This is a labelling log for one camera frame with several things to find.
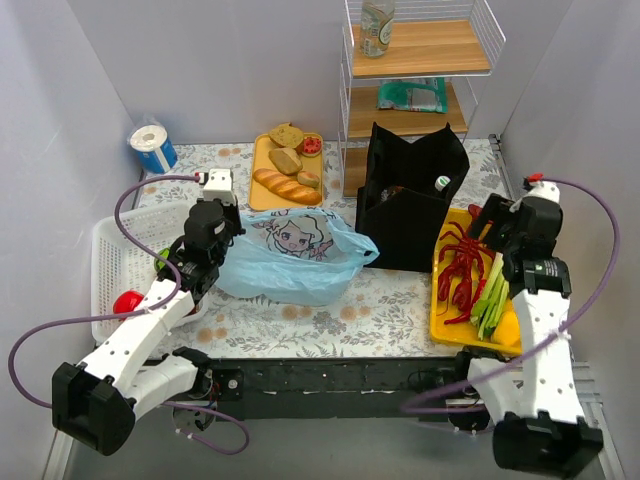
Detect red toy lobster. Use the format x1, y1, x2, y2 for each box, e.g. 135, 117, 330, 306
437, 221, 495, 324

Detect green celery sticks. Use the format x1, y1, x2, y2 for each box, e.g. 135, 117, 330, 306
471, 253, 509, 340

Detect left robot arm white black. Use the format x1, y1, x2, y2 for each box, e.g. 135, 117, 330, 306
52, 193, 244, 456

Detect baguette bread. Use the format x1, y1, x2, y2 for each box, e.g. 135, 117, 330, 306
253, 168, 322, 206

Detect light blue plastic bag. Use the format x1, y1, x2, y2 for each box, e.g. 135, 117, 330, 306
216, 207, 379, 307

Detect round brown bread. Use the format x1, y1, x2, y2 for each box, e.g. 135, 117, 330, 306
268, 123, 304, 150

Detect orange bread tray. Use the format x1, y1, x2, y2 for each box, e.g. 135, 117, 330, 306
248, 131, 325, 212

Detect yellow bell pepper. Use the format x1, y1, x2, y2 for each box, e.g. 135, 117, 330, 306
492, 311, 520, 346

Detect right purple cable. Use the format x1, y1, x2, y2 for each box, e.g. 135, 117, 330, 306
399, 177, 622, 416

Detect yellow tray with vegetables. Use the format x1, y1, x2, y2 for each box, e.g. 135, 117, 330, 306
430, 205, 522, 356

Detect wire and wood shelf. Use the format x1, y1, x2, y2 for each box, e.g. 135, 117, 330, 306
338, 0, 506, 199

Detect purple cable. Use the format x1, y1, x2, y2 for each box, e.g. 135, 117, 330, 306
7, 172, 251, 455
399, 177, 622, 416

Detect red snack bag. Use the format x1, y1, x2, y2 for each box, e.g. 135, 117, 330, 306
380, 185, 403, 202

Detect white plastic basket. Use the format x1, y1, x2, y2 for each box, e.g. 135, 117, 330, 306
91, 201, 191, 316

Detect red apple toy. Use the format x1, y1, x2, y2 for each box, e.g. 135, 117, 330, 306
112, 290, 144, 314

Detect floral table mat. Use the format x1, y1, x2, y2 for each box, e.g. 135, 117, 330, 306
137, 139, 506, 359

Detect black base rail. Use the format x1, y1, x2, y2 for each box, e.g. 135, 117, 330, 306
204, 357, 458, 420

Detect green label water bottle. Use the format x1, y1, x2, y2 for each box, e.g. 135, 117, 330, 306
434, 175, 451, 192

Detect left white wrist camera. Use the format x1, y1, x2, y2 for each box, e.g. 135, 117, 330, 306
198, 168, 237, 206

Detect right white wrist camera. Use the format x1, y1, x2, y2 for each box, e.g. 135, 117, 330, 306
523, 173, 560, 204

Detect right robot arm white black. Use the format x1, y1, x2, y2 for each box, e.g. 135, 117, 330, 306
468, 193, 604, 479

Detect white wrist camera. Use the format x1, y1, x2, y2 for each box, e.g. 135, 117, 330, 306
198, 168, 237, 206
523, 173, 560, 204

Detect green snack packet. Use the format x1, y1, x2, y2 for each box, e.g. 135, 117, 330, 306
377, 78, 448, 114

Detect clear glass bottle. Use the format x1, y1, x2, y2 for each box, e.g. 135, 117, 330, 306
359, 0, 395, 58

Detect oval bread loaf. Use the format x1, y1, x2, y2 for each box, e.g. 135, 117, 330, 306
268, 148, 303, 176

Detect toilet paper roll blue pack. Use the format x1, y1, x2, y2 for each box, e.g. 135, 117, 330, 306
127, 115, 178, 174

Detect small bread bun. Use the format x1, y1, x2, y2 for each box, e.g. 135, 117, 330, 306
297, 171, 320, 188

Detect black fabric grocery bag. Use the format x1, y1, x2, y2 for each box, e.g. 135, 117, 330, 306
355, 124, 470, 272

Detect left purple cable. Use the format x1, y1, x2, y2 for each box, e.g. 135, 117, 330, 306
7, 172, 251, 455

